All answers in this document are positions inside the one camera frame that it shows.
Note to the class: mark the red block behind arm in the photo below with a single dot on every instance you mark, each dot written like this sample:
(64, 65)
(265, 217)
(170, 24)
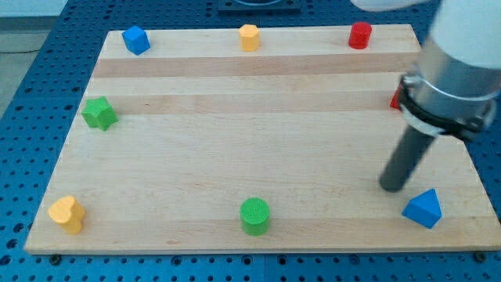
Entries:
(395, 99)

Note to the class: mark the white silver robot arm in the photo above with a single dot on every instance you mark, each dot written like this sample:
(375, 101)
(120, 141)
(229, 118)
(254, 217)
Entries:
(452, 87)

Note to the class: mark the blue cube block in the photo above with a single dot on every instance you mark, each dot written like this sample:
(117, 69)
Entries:
(136, 40)

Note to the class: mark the wooden board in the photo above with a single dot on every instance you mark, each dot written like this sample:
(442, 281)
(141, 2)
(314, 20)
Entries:
(303, 123)

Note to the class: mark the green cylinder block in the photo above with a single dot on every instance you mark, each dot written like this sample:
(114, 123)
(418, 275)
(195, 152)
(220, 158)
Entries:
(254, 216)

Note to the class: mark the yellow hexagon block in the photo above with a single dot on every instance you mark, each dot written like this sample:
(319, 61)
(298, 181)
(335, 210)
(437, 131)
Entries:
(249, 37)

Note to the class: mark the red cylinder block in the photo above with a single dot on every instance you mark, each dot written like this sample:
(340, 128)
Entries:
(360, 35)

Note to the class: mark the green star block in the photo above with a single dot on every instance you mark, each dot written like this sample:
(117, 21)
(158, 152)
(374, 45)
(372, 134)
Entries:
(98, 113)

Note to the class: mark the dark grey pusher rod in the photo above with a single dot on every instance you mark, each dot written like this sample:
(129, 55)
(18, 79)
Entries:
(407, 155)

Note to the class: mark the blue triangle block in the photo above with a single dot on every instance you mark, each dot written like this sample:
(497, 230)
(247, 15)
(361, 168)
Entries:
(424, 209)

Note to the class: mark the yellow heart block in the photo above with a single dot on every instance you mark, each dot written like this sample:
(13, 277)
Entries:
(68, 213)

